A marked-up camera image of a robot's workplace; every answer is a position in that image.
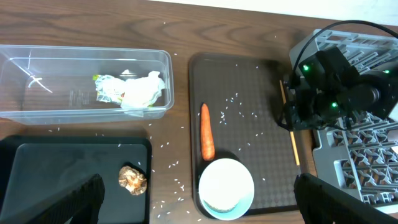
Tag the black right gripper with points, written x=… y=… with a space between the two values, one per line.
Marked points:
x=309 y=108

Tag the wooden chopstick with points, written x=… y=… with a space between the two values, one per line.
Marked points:
x=282 y=91
x=294 y=147

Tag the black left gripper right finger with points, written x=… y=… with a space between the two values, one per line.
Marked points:
x=321 y=203

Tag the orange carrot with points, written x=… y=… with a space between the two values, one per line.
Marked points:
x=206 y=135

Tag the brown serving tray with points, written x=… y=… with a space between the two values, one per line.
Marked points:
x=244 y=99

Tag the yellow green snack wrapper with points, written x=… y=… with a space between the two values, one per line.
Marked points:
x=109 y=89

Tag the grey dishwasher rack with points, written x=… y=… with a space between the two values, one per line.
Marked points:
x=359 y=162

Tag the white napkin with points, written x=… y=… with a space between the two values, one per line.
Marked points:
x=140 y=93

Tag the black plastic tray bin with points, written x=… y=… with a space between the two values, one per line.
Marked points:
x=34 y=168

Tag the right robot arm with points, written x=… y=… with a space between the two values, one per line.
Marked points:
x=338 y=74

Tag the light blue rice bowl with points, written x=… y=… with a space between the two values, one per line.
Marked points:
x=226 y=189

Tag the pink cup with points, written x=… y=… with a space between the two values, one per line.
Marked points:
x=393 y=136

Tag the brown food piece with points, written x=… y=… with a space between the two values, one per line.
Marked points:
x=132 y=180

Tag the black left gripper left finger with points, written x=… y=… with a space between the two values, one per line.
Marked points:
x=78 y=203

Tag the clear plastic bin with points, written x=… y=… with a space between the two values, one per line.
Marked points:
x=43 y=85

